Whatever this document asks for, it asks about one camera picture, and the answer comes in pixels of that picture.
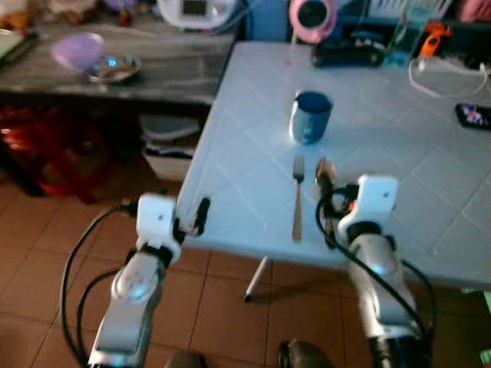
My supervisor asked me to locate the steel fork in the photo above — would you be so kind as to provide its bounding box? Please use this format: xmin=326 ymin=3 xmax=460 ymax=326
xmin=291 ymin=157 xmax=306 ymax=243

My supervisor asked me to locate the steel spoon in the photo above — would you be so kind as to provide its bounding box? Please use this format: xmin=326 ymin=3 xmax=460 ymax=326
xmin=316 ymin=157 xmax=337 ymax=231

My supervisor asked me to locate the blue mug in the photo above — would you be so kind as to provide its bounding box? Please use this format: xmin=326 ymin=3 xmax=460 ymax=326
xmin=288 ymin=90 xmax=334 ymax=146

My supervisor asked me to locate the white storage bin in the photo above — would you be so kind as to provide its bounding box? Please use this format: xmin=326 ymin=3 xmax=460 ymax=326
xmin=140 ymin=115 xmax=202 ymax=182

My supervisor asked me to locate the grey table leg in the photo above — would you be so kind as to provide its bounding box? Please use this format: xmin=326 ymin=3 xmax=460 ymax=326
xmin=244 ymin=256 xmax=271 ymax=303

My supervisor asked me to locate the black flat device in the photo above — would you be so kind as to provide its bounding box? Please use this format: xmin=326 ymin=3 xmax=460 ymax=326
xmin=311 ymin=38 xmax=388 ymax=70

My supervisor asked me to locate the red plastic stool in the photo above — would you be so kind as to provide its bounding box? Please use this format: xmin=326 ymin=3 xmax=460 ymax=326
xmin=0 ymin=106 xmax=116 ymax=202

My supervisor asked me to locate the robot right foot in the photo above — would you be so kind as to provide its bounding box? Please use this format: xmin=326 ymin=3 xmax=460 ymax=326
xmin=278 ymin=340 xmax=336 ymax=368

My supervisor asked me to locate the pink round device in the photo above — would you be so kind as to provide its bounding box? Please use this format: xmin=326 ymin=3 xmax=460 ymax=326
xmin=288 ymin=0 xmax=338 ymax=45

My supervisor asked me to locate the clear blue plastic container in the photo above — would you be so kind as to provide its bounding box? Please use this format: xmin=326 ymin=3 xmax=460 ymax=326
xmin=384 ymin=0 xmax=438 ymax=68

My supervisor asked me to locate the green plastic object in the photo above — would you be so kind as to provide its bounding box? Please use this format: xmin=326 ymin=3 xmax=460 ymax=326
xmin=480 ymin=290 xmax=491 ymax=365

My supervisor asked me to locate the shallow steel plate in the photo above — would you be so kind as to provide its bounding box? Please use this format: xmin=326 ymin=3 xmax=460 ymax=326
xmin=84 ymin=55 xmax=143 ymax=84

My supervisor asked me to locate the orange hand tool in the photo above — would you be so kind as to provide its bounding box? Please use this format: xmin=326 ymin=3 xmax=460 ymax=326
xmin=418 ymin=21 xmax=453 ymax=58

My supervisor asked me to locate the white kitchen mixer appliance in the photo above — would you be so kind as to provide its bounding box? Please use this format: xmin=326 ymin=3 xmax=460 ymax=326
xmin=157 ymin=0 xmax=239 ymax=31

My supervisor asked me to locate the large purple plastic bowl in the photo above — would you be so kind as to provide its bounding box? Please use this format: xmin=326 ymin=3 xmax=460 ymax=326
xmin=51 ymin=32 xmax=106 ymax=74

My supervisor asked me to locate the pink plastic container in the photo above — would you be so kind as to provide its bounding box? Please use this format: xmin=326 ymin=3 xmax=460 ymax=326
xmin=459 ymin=0 xmax=491 ymax=21

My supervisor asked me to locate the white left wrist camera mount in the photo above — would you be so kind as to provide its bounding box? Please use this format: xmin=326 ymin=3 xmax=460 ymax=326
xmin=137 ymin=195 xmax=182 ymax=248

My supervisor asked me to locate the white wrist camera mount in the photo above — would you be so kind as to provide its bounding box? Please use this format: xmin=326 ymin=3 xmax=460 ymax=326
xmin=137 ymin=195 xmax=182 ymax=248
xmin=338 ymin=175 xmax=400 ymax=238

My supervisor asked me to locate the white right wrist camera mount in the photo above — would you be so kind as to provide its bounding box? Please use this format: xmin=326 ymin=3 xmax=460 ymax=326
xmin=338 ymin=175 xmax=400 ymax=238

